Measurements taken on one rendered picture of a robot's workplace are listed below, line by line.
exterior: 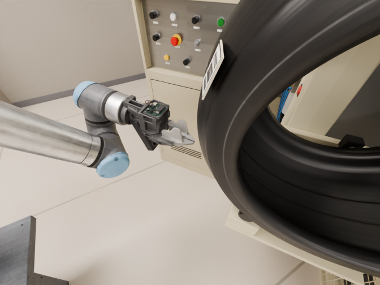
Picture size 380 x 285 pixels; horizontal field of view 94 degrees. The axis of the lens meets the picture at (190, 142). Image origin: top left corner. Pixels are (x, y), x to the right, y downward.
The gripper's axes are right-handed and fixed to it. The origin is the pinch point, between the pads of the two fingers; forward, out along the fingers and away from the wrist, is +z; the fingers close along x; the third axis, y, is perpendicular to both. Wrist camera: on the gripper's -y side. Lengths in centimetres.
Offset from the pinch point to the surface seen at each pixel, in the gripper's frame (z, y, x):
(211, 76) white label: 4.9, 27.3, -12.0
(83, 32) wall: -200, -54, 141
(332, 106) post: 34.3, 8.6, 28.2
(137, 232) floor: -25, -106, -9
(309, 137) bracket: 34.7, -3.4, 25.8
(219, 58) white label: 5.3, 29.4, -11.9
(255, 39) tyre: 8.3, 32.0, -11.8
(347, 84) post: 33.6, 15.7, 28.2
